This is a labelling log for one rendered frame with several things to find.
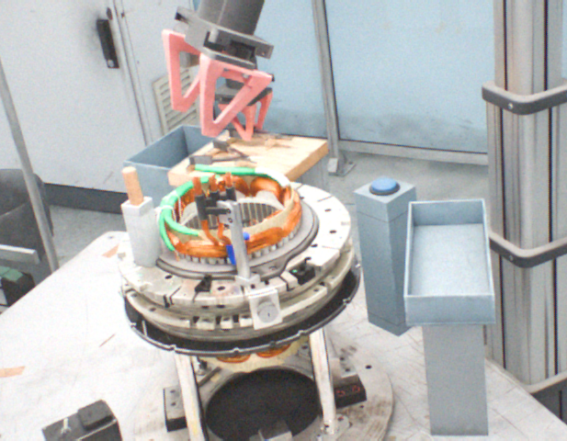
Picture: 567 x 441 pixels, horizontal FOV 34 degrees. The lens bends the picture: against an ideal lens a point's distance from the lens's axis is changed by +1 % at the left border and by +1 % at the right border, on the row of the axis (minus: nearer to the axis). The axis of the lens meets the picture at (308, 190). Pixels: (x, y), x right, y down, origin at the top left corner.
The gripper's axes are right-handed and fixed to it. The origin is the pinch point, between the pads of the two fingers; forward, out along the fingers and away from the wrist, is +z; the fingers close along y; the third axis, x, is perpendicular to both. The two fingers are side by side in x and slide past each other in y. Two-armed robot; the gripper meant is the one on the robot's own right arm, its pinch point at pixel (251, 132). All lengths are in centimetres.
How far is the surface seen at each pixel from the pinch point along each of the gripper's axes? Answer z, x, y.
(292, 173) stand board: 3.0, 11.9, 6.5
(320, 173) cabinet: 7.3, 11.5, -2.2
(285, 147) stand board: 2.3, 6.3, -0.4
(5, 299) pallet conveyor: 38, -58, 15
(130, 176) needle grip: -13.9, 11.9, 42.1
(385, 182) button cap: 4.2, 26.8, 3.0
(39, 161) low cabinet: 89, -199, -118
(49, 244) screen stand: 51, -85, -20
